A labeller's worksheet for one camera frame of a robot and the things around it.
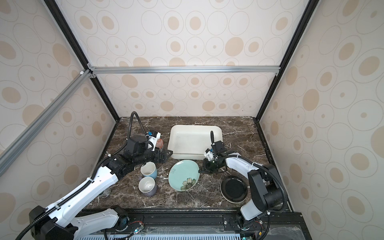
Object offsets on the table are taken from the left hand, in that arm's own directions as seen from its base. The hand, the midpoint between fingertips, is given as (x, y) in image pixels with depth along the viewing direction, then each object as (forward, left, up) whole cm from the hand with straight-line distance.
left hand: (170, 150), depth 73 cm
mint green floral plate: (-4, -6, -23) cm, 24 cm away
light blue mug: (-2, +15, -19) cm, 24 cm away
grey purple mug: (-10, +15, -23) cm, 29 cm away
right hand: (-3, -15, -19) cm, 24 cm away
